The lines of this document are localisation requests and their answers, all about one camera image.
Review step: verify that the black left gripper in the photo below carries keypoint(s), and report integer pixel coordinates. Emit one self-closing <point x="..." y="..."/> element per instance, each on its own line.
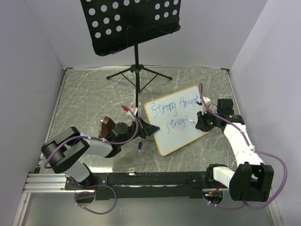
<point x="149" y="129"/>

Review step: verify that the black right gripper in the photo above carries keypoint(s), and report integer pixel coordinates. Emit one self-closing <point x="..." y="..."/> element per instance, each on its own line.
<point x="201" y="125"/>

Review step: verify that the blue marker cap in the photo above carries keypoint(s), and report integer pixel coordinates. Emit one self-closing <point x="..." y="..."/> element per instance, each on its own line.
<point x="139" y="146"/>

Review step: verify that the yellow framed whiteboard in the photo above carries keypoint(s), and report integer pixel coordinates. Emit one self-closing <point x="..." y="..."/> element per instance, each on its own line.
<point x="171" y="114"/>

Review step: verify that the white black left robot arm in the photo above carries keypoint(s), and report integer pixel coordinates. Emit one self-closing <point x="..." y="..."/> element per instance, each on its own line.
<point x="64" y="150"/>

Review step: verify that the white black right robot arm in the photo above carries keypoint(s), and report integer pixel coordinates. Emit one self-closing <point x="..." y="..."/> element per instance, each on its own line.
<point x="251" y="181"/>

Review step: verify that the brown wooden eraser block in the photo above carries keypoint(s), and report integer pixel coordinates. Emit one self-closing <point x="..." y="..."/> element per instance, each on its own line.
<point x="106" y="127"/>

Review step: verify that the black music stand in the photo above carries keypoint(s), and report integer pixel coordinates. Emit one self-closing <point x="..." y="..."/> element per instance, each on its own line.
<point x="115" y="25"/>

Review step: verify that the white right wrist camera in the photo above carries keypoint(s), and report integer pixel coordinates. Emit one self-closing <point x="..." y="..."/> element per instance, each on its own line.
<point x="203" y="104"/>

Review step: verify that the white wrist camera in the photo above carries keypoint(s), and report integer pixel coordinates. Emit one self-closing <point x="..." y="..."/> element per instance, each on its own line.
<point x="203" y="104"/>
<point x="131" y="112"/>

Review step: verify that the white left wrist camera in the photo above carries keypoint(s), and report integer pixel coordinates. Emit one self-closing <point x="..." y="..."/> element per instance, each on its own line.
<point x="131" y="112"/>

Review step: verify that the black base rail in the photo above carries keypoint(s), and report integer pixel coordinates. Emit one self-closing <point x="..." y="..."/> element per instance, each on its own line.
<point x="157" y="184"/>

